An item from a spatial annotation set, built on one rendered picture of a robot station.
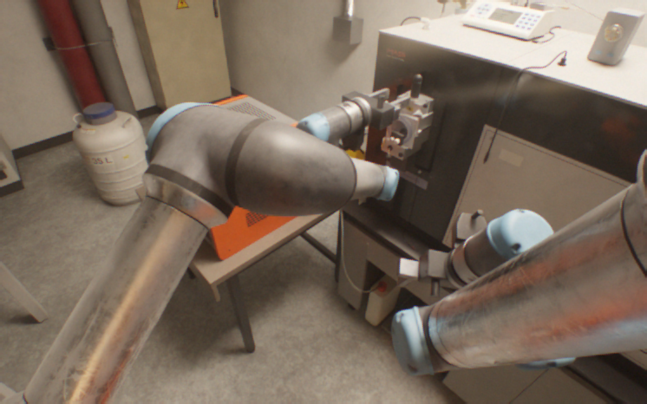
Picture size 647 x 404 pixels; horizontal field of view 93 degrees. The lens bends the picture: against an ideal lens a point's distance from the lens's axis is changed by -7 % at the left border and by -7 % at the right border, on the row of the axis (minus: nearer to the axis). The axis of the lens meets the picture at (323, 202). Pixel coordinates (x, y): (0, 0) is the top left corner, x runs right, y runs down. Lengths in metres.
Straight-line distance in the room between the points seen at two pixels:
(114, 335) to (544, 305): 0.38
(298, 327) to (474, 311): 1.66
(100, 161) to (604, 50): 2.69
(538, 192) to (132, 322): 0.94
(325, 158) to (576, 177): 0.72
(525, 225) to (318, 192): 0.26
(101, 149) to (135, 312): 2.29
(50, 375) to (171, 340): 1.60
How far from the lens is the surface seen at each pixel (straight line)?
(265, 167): 0.36
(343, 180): 0.41
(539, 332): 0.25
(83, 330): 0.42
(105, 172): 2.75
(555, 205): 1.03
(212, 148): 0.39
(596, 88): 0.93
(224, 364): 1.87
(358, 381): 1.80
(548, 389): 1.40
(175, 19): 3.84
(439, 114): 1.07
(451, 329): 0.34
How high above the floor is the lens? 1.67
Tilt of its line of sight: 40 degrees down
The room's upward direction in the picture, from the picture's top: 2 degrees clockwise
